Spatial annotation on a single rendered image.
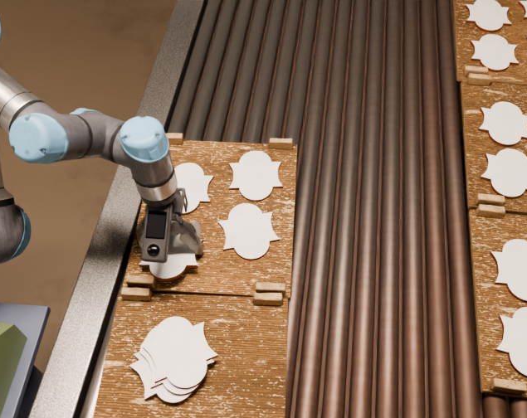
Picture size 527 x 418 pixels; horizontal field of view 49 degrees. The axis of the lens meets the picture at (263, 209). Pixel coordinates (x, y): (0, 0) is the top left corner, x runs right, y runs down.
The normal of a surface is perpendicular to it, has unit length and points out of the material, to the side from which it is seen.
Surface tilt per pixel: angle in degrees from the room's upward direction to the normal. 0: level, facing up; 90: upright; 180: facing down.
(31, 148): 47
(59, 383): 0
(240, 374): 0
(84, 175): 0
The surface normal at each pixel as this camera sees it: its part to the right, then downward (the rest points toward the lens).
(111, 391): -0.02, -0.56
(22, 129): -0.35, 0.16
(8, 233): 0.93, -0.04
